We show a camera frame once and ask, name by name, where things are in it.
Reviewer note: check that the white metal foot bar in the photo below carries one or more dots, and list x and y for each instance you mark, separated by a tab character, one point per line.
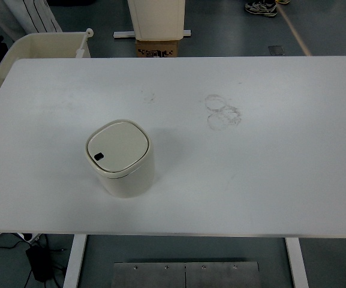
123	34

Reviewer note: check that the small cream lidded trash bin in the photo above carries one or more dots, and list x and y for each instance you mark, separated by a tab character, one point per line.
124	180

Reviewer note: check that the grey metal plate with screws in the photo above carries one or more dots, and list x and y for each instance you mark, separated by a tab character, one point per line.
160	276

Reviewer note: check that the cream plastic crate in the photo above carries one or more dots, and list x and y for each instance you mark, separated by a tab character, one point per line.
46	45

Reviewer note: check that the white fabric with black stripes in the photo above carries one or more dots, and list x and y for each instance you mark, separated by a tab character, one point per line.
25	15

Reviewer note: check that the white table leg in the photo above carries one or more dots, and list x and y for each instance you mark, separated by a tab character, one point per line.
297	264
73	264

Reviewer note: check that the white power strip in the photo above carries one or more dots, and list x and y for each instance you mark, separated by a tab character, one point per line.
28	237

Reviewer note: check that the grey floor outlet cover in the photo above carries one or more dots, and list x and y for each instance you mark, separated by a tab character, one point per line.
276	50

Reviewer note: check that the black power adapter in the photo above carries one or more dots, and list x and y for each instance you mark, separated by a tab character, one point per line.
39	264

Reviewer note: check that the white plastic scoop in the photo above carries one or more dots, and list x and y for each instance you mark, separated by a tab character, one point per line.
82	45

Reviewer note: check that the brown cardboard box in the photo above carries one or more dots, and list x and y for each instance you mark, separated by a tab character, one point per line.
156	49

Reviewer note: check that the large white plastic bin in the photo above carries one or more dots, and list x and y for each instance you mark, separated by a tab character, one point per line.
157	18

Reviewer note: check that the person's white and black shoe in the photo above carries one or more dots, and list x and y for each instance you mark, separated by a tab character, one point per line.
259	8
283	1

